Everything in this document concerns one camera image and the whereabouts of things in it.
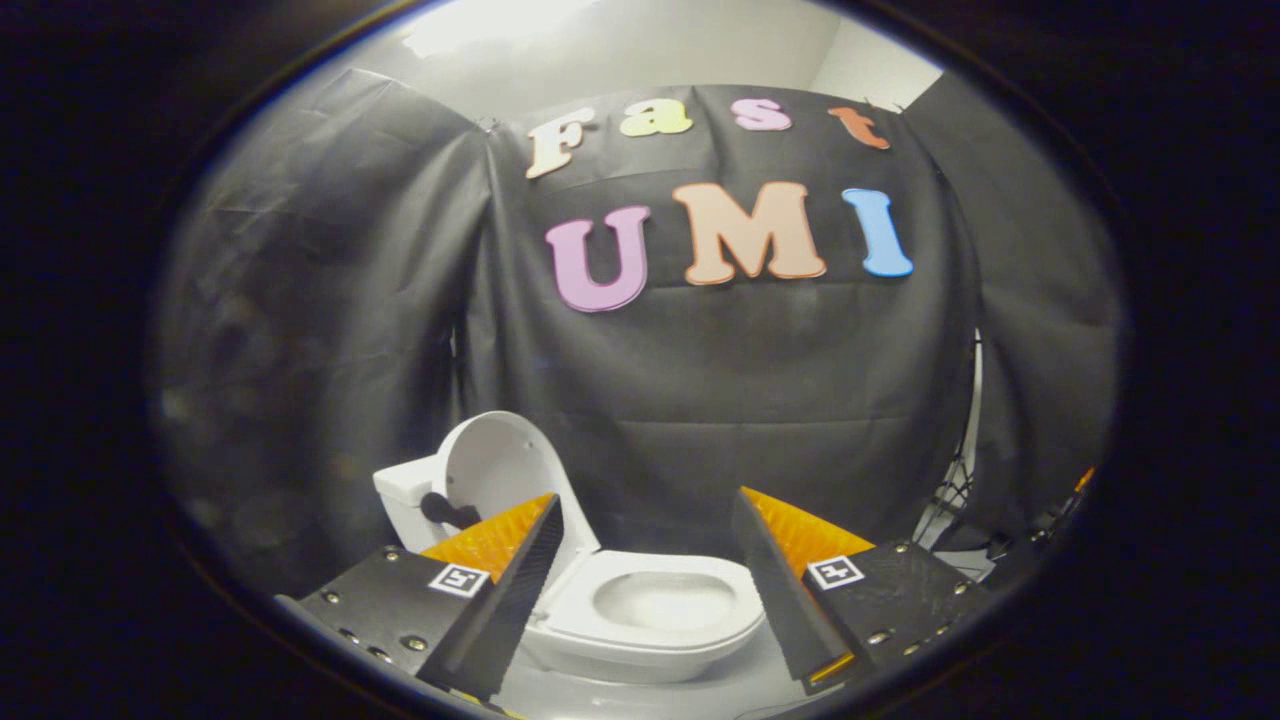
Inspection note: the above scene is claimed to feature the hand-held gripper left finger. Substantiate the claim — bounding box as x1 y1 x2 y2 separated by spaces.
275 493 566 701

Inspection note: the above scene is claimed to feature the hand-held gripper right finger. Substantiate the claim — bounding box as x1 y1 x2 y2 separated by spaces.
730 487 991 696

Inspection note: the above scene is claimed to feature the white toilet lid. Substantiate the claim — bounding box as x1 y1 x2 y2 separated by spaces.
420 411 602 603

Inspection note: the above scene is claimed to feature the white toilet seat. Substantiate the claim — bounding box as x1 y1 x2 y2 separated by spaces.
520 549 767 657

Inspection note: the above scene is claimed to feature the white toilet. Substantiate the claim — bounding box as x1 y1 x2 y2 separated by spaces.
373 455 767 686

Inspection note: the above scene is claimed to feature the white toilet tank cover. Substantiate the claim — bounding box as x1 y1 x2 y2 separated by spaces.
373 457 442 497

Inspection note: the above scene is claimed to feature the black tripod stand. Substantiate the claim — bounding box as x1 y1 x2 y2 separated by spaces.
915 330 987 551

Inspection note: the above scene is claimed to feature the black backdrop cloth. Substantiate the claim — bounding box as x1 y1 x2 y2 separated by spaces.
150 68 1126 601

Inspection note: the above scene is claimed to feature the black device with orange tip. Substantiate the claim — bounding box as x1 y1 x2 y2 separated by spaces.
985 465 1097 591

